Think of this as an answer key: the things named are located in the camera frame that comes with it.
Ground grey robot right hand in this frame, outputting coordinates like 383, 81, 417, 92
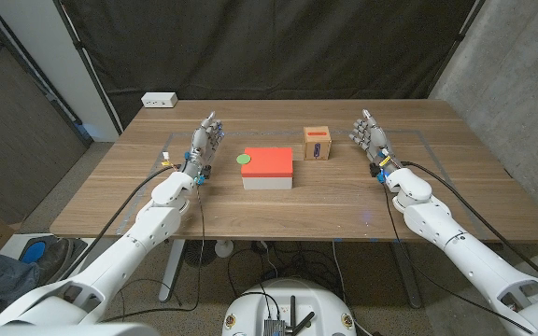
348, 108, 404, 181

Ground dark grey shoe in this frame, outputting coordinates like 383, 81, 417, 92
35, 237, 75, 287

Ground white round floor disc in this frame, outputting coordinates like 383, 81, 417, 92
214, 239, 235, 259

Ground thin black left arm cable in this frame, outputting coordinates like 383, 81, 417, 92
100, 185, 206, 324

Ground black backdrop curtain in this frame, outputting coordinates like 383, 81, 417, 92
58, 0, 485, 128

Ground white robot torso base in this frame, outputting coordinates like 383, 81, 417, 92
221, 278, 358, 336

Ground white robot head edge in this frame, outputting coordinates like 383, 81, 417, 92
0, 321, 161, 336

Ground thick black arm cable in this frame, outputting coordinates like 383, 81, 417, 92
61, 163, 179, 281
400, 160, 538, 285

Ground wooden coin slot box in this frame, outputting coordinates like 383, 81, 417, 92
303, 125, 333, 161

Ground red box with white base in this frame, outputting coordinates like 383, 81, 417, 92
240, 147, 294, 191

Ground grey table leg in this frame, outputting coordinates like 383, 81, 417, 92
389, 241, 423, 310

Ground blue foot pedal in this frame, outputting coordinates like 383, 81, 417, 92
19, 235, 89, 268

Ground white power outlet box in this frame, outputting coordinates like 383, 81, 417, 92
140, 91, 179, 109

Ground white table leg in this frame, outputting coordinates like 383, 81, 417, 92
158, 239, 187, 303

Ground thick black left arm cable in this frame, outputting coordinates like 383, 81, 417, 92
61, 163, 179, 281

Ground black floor cable bundle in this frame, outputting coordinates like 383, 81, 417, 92
226, 240, 345, 300

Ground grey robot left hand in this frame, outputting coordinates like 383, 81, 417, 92
182, 110, 226, 186

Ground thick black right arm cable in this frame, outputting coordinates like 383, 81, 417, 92
400, 160, 538, 285

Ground black backdrop stand pole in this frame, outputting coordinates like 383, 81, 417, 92
429, 0, 486, 98
53, 0, 124, 136

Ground black round floor fan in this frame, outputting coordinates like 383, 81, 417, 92
183, 240, 218, 268

